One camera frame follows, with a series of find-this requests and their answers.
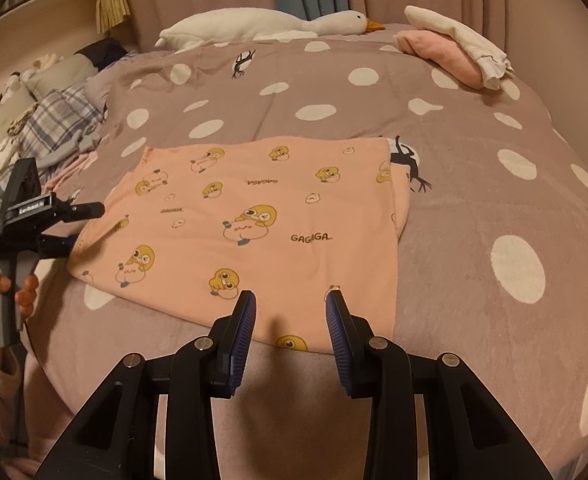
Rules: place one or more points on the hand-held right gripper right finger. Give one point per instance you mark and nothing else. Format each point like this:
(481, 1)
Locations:
(336, 340)

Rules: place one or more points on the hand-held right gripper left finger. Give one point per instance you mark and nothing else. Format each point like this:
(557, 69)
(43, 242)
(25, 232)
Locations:
(241, 340)

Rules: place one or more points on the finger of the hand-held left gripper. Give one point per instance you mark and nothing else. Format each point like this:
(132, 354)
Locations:
(61, 246)
(86, 211)

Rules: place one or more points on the pink duck print garment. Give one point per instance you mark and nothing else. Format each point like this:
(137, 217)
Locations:
(274, 260)

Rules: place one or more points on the plaid cloth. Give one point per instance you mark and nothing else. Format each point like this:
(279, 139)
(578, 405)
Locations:
(58, 120)

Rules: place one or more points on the grey pillow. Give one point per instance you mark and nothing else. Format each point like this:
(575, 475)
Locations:
(63, 72)

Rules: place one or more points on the dark cloth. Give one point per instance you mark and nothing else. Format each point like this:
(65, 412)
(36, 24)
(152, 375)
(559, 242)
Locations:
(106, 52)

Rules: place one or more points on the mauve white dotted blanket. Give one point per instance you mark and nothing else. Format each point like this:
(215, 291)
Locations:
(474, 210)

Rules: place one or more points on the yellow fringed cloth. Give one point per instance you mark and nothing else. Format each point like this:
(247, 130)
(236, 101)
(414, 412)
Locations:
(111, 7)

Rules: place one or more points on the white goose plush toy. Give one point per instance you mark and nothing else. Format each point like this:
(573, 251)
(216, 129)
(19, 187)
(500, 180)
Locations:
(233, 25)

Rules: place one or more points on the pink folded cloth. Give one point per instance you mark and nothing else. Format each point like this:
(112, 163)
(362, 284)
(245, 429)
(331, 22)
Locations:
(439, 55)

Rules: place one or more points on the white folded cloth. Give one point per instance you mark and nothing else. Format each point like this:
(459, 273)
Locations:
(454, 27)

